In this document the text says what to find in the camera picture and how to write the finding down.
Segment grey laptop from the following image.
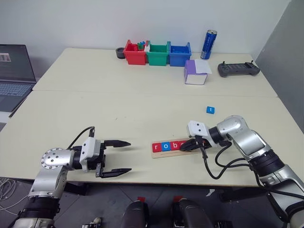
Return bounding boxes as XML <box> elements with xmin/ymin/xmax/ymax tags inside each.
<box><xmin>0</xmin><ymin>44</ymin><xmax>37</xmax><ymax>113</ymax></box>

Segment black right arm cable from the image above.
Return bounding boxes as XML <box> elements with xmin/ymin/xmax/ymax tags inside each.
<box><xmin>199</xmin><ymin>136</ymin><xmax>253</xmax><ymax>180</ymax></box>

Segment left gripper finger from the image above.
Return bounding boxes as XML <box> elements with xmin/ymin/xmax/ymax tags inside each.
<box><xmin>102</xmin><ymin>139</ymin><xmax>132</xmax><ymax>149</ymax></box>
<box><xmin>100</xmin><ymin>168</ymin><xmax>133</xmax><ymax>179</ymax></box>

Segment blue plastic bin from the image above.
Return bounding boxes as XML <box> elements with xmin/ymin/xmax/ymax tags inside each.
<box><xmin>167</xmin><ymin>41</ymin><xmax>192</xmax><ymax>67</ymax></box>

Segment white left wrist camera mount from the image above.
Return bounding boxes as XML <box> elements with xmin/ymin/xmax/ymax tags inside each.
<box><xmin>79</xmin><ymin>137</ymin><xmax>102</xmax><ymax>173</ymax></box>

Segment wooden letter tray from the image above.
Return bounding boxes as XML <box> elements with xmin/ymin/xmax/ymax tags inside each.
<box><xmin>151</xmin><ymin>138</ymin><xmax>203</xmax><ymax>160</ymax></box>

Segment small white black device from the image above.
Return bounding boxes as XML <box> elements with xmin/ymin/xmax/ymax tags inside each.
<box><xmin>81</xmin><ymin>217</ymin><xmax>103</xmax><ymax>228</ymax></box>

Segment black table frame bar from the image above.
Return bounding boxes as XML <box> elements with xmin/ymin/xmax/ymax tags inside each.
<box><xmin>219</xmin><ymin>186</ymin><xmax>279</xmax><ymax>203</ymax></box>

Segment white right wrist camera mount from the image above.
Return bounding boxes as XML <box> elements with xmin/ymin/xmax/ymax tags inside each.
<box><xmin>186</xmin><ymin>120</ymin><xmax>216</xmax><ymax>147</ymax></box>

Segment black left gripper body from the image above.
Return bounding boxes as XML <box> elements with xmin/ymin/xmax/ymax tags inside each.
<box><xmin>86</xmin><ymin>142</ymin><xmax>106</xmax><ymax>179</ymax></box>

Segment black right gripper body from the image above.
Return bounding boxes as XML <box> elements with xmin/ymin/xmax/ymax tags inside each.
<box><xmin>193</xmin><ymin>135</ymin><xmax>212</xmax><ymax>151</ymax></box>

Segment grey handheld controller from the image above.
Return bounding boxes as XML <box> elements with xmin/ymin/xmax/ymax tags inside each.
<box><xmin>217</xmin><ymin>61</ymin><xmax>261</xmax><ymax>78</ymax></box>

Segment blue drink can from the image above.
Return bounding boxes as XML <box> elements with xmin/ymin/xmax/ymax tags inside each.
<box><xmin>200</xmin><ymin>29</ymin><xmax>218</xmax><ymax>60</ymax></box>

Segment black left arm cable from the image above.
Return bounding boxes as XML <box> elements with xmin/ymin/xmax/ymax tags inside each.
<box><xmin>66</xmin><ymin>126</ymin><xmax>96</xmax><ymax>151</ymax></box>

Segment green plastic bin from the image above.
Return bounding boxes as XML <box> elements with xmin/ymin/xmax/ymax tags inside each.
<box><xmin>145</xmin><ymin>42</ymin><xmax>170</xmax><ymax>67</ymax></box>

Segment red plastic bin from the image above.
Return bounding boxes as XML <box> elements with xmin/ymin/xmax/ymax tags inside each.
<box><xmin>123</xmin><ymin>39</ymin><xmax>149</xmax><ymax>66</ymax></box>

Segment black round cup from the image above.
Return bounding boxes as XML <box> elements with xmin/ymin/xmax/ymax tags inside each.
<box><xmin>115</xmin><ymin>47</ymin><xmax>127</xmax><ymax>59</ymax></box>

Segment white floor cable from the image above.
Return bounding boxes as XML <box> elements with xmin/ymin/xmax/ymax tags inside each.
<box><xmin>0</xmin><ymin>176</ymin><xmax>32</xmax><ymax>212</ymax></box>

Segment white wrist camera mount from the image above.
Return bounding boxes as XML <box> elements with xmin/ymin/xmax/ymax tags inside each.
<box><xmin>79</xmin><ymin>137</ymin><xmax>102</xmax><ymax>173</ymax></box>
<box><xmin>186</xmin><ymin>120</ymin><xmax>216</xmax><ymax>147</ymax></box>

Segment dark rounded shape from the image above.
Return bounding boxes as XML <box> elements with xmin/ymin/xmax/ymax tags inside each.
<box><xmin>120</xmin><ymin>196</ymin><xmax>150</xmax><ymax>228</ymax></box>
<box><xmin>170</xmin><ymin>195</ymin><xmax>208</xmax><ymax>228</ymax></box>

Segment purple and white box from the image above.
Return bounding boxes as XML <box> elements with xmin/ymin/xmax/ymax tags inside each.
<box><xmin>184</xmin><ymin>59</ymin><xmax>208</xmax><ymax>86</ymax></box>

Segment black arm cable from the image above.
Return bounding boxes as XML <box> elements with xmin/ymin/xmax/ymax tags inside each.
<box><xmin>199</xmin><ymin>136</ymin><xmax>253</xmax><ymax>180</ymax></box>
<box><xmin>66</xmin><ymin>126</ymin><xmax>96</xmax><ymax>151</ymax></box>

